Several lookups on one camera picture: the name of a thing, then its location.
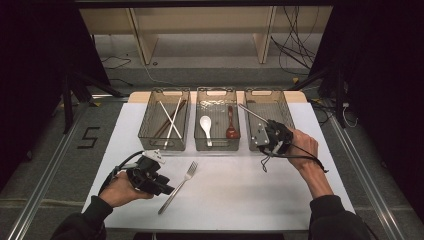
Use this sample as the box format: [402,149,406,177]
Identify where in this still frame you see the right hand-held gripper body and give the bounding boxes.
[251,122,295,156]

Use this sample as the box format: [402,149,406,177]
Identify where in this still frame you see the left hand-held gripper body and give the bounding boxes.
[125,148,168,195]

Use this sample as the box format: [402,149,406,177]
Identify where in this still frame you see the steel fork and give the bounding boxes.
[157,161,199,216]

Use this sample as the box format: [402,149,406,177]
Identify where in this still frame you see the smoky clear plastic bin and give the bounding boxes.
[137,87,192,152]
[193,86,242,152]
[243,87,299,152]

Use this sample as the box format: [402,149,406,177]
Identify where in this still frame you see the steel knife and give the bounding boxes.
[237,103,270,125]

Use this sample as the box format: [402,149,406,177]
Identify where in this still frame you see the brown spoon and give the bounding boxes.
[225,105,241,140]

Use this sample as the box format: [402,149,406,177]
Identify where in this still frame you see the white chopstick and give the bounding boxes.
[158,100,183,140]
[163,96,184,151]

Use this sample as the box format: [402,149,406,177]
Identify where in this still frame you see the white ceramic spoon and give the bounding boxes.
[199,115,214,148]

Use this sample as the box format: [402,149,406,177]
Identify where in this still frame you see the person's right hand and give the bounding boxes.
[285,128,320,173]

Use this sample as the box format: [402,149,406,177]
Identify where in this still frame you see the person's left hand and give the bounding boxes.
[99,171,155,208]

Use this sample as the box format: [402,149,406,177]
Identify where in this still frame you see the white table sheet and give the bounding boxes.
[81,101,356,232]

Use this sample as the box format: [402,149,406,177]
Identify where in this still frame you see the black metal stand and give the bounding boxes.
[61,69,124,134]
[289,66,348,129]

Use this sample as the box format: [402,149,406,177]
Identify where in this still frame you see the dark curtain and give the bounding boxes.
[0,0,112,191]
[309,0,424,214]

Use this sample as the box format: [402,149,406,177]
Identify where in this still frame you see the light wooden desk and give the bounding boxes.
[79,6,334,66]

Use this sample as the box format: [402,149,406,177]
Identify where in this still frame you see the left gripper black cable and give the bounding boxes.
[97,150,145,196]

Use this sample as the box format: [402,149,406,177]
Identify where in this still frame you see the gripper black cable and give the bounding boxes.
[97,150,145,196]
[259,142,330,174]

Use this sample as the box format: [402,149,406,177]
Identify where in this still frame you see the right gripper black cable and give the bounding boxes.
[259,142,330,174]

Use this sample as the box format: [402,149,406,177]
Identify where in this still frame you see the bundle of black floor cables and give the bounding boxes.
[269,6,322,77]

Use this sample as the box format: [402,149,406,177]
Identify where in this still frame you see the white floor cable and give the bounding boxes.
[142,64,176,87]

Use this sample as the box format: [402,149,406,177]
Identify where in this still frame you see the metal floor rail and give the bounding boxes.
[328,114,407,240]
[6,103,90,240]

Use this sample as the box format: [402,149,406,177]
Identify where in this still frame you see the thin black floor cable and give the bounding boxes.
[100,55,133,71]

